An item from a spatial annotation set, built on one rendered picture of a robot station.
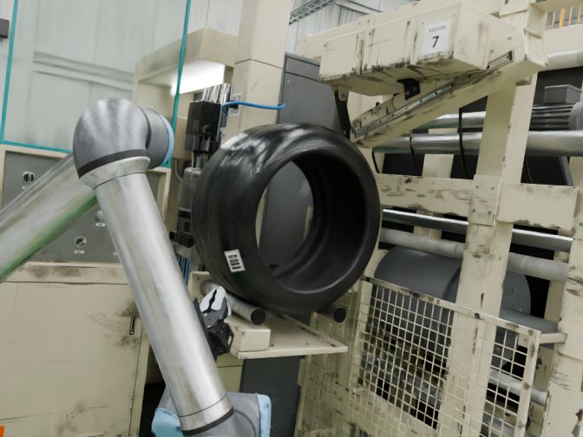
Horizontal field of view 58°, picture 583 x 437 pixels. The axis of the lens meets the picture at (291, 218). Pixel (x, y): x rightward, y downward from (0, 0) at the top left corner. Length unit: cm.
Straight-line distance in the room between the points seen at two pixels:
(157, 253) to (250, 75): 103
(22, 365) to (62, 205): 98
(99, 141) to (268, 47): 105
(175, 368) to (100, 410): 123
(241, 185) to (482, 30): 75
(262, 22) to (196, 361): 124
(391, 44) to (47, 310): 138
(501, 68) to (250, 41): 79
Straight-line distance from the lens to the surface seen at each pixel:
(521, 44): 151
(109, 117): 90
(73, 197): 106
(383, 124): 177
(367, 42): 172
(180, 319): 86
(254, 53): 179
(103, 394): 206
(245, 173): 136
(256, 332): 144
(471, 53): 150
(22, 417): 204
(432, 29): 153
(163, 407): 106
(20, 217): 111
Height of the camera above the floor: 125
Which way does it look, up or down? 3 degrees down
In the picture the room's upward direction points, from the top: 8 degrees clockwise
